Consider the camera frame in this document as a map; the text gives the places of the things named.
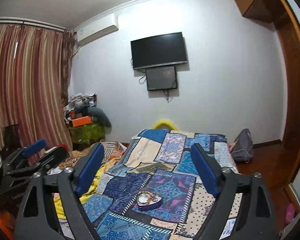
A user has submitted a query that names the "heart-shaped purple jewelry tin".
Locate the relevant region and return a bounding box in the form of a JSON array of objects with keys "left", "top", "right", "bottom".
[{"left": 136, "top": 190, "right": 163, "bottom": 211}]

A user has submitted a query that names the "red white box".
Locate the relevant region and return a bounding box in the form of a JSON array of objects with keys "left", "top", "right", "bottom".
[{"left": 44, "top": 144, "right": 68, "bottom": 155}]

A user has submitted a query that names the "pink object on floor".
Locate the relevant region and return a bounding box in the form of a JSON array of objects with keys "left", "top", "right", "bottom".
[{"left": 285, "top": 203, "right": 296, "bottom": 224}]

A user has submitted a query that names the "green covered side table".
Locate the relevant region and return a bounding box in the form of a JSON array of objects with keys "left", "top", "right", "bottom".
[{"left": 69, "top": 122, "right": 106, "bottom": 144}]

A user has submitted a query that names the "orange box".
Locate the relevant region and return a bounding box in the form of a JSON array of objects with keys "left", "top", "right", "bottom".
[{"left": 70, "top": 116, "right": 92, "bottom": 127}]

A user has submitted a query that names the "yellow garment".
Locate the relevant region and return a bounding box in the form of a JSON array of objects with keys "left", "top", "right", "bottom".
[{"left": 53, "top": 163, "right": 111, "bottom": 223}]

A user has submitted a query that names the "pile of papers clothes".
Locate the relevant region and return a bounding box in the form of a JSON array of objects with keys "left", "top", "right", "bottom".
[{"left": 63, "top": 93, "right": 97, "bottom": 119}]

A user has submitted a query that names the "purple grey bag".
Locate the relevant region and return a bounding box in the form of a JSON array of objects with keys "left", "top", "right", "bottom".
[{"left": 231, "top": 128, "right": 254, "bottom": 163}]

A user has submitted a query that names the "striped beige blanket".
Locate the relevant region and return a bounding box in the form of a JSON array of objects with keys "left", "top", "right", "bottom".
[{"left": 58, "top": 141, "right": 127, "bottom": 172}]

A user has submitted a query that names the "striped red curtain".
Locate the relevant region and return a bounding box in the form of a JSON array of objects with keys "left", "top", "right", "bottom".
[{"left": 0, "top": 24, "right": 75, "bottom": 149}]

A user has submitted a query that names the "blue patchwork bedspread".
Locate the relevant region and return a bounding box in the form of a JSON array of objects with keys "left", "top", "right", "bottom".
[{"left": 91, "top": 129, "right": 237, "bottom": 239}]

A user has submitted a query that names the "yellow fluffy item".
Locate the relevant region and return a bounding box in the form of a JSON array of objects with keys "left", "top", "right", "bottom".
[{"left": 152, "top": 119, "right": 179, "bottom": 131}]

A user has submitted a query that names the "white air conditioner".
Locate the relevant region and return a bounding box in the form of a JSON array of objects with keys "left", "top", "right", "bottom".
[{"left": 75, "top": 14, "right": 119, "bottom": 47}]

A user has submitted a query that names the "wooden wardrobe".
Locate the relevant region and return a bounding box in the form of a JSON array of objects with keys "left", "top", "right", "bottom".
[{"left": 231, "top": 0, "right": 300, "bottom": 188}]

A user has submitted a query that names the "wall mounted black television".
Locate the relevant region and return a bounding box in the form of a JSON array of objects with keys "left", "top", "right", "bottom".
[{"left": 130, "top": 32, "right": 187, "bottom": 69}]

